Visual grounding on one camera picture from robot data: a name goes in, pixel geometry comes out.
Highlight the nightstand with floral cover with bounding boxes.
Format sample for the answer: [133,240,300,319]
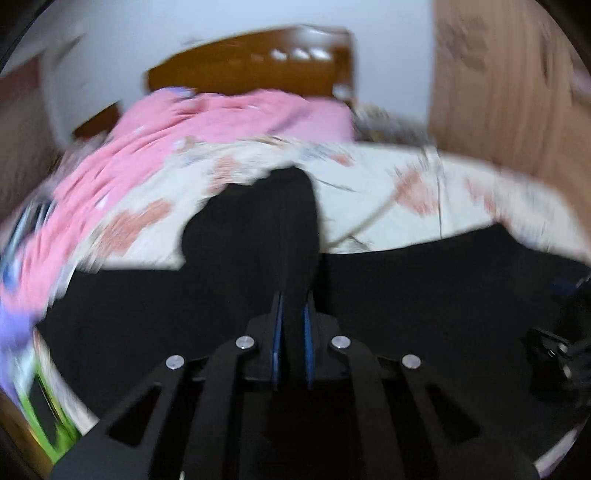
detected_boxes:
[353,104,430,146]

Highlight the purple printed pillow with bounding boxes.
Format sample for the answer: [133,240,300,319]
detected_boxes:
[0,198,95,462]

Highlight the pink blanket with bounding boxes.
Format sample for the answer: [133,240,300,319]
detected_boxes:
[0,88,356,319]

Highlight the black pants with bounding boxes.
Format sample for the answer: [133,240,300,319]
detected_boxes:
[34,166,591,467]

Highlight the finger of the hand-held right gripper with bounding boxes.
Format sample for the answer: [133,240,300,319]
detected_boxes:
[549,272,591,334]

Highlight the patterned brown curtain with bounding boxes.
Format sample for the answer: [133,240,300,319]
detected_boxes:
[0,58,61,222]

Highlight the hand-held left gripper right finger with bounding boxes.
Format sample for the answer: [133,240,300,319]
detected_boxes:
[302,298,541,480]

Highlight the floral bed sheet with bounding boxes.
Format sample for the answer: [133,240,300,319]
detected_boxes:
[0,138,591,478]

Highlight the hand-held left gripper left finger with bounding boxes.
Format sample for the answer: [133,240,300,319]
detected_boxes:
[50,292,283,480]

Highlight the small wooden nightstand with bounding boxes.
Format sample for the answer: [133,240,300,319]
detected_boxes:
[71,102,123,139]

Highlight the wooden headboard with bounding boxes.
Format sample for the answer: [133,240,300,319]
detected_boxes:
[145,25,358,100]

